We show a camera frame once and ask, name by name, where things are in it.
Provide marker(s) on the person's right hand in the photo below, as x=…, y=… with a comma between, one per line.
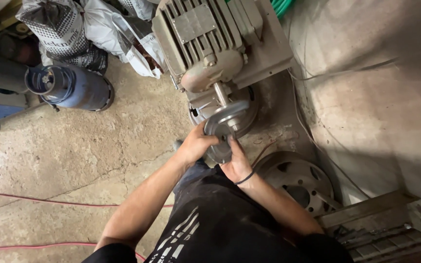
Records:
x=239, y=164

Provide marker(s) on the person's left hand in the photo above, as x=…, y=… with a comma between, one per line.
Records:
x=194, y=146

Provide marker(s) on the person's right fingers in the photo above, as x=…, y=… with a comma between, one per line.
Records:
x=236, y=145

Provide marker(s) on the grey metal pulley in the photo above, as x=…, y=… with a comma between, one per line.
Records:
x=221, y=122

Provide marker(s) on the black wristband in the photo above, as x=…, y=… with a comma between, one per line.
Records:
x=245, y=179

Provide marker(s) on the person's blue jeans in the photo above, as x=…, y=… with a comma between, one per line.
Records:
x=192, y=175

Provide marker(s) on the person's grey shoe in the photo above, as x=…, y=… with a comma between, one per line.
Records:
x=177, y=145

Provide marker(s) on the grey wheel rim with holes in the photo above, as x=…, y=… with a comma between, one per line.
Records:
x=298, y=179

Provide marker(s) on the person's black printed shirt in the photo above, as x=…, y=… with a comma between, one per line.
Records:
x=232, y=226

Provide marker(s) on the beige electric motor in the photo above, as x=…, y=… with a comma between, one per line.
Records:
x=199, y=40

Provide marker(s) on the small white printed sack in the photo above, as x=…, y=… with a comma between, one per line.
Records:
x=139, y=6

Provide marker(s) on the blue gas cylinder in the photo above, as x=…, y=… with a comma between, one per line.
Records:
x=75, y=87

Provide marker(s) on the white torn plastic sack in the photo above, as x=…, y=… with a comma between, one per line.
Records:
x=102, y=25

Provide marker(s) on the grey dotted printed sack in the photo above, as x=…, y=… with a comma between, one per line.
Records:
x=59, y=31

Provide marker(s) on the heap of dark clutter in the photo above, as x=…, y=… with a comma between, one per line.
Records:
x=2, y=36

